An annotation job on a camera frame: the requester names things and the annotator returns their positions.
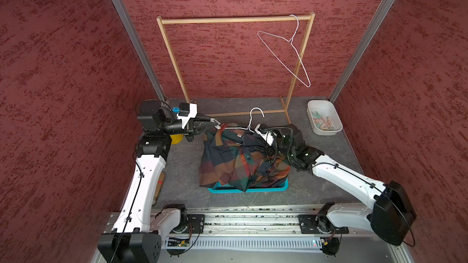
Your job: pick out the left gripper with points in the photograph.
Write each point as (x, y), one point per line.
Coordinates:
(198, 126)

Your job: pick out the white clothespin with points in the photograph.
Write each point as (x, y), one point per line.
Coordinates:
(216, 122)

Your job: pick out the plaid shirt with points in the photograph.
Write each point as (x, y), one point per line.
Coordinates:
(240, 159)

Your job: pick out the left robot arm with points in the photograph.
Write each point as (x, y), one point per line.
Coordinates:
(137, 236)

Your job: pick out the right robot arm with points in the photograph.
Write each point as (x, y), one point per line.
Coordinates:
(386, 211)

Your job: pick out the clothespins in tray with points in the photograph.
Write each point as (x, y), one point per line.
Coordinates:
(323, 123)

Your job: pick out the yellow pen cup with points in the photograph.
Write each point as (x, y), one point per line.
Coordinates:
(176, 139)

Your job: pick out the teal plastic basket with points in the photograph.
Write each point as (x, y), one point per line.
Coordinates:
(228, 189)

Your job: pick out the wooden clothes rack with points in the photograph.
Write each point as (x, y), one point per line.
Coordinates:
(285, 101)

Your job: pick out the white plastic tray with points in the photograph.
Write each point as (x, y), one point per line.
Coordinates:
(325, 108)

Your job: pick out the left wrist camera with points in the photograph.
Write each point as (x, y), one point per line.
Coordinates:
(185, 112)

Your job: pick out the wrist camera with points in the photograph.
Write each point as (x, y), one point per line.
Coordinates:
(185, 112)
(267, 135)

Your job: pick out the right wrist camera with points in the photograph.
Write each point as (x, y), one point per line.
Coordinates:
(267, 135)

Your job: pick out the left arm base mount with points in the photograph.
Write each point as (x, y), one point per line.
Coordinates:
(194, 225)

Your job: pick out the aluminium rail frame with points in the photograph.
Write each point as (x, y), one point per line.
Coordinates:
(272, 234)

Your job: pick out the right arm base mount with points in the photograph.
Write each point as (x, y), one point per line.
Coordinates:
(319, 225)

